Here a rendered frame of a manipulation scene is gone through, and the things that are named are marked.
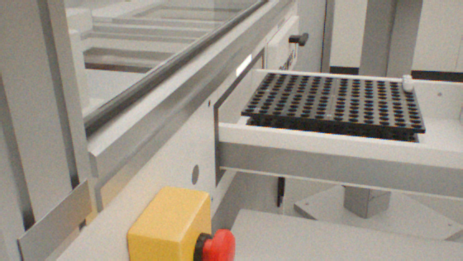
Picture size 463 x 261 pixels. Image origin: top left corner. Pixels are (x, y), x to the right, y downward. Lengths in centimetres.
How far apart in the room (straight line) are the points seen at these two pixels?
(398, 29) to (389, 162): 113
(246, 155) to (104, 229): 27
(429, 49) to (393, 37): 210
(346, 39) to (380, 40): 200
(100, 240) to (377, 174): 34
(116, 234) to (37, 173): 11
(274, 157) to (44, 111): 35
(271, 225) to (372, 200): 131
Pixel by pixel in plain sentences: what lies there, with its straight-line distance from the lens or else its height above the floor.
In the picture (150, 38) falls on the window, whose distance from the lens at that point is 39.
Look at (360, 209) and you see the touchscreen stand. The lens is 190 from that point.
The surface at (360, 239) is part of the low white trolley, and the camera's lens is 59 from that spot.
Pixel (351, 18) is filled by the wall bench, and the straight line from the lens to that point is 359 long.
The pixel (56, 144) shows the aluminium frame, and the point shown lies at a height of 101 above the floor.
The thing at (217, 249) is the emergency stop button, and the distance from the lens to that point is 35.
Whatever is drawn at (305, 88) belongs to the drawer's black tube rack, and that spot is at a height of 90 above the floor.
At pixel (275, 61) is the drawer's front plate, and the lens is 81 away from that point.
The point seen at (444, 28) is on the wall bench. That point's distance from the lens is 369.
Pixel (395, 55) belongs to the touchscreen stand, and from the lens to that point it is 166.
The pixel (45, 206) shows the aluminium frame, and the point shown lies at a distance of 26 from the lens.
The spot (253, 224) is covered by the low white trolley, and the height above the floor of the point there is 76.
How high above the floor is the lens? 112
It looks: 24 degrees down
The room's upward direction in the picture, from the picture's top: 1 degrees counter-clockwise
